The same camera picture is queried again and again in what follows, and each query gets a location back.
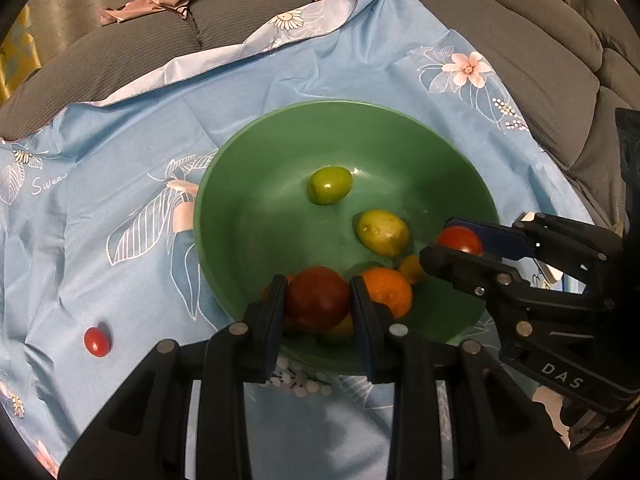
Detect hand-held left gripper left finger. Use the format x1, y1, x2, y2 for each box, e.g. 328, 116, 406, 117
57, 274, 290, 480

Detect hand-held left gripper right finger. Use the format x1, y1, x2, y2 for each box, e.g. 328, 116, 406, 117
350, 275, 583, 480

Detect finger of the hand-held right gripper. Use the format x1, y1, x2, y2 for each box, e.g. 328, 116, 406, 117
419, 244, 615, 333
444, 212, 625, 287

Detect red cherry tomato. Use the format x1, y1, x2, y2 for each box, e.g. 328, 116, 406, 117
83, 326, 111, 359
285, 266, 352, 333
436, 226, 485, 257

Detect small yellow kumquat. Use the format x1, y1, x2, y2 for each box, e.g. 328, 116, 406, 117
316, 314, 357, 345
398, 254, 427, 286

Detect orange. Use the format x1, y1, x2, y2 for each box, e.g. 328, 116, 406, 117
360, 267, 414, 320

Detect green jujube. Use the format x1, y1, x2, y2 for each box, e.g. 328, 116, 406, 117
356, 209, 411, 257
307, 166, 354, 206

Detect green plastic bowl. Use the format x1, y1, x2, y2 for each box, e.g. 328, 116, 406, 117
192, 101, 502, 376

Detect grey sofa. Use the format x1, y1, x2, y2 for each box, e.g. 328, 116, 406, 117
0, 0, 640, 241

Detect blue floral bed sheet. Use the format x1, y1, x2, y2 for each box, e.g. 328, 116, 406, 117
0, 0, 608, 480

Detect yellow deer-print curtain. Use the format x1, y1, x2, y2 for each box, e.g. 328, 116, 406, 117
0, 7, 42, 103

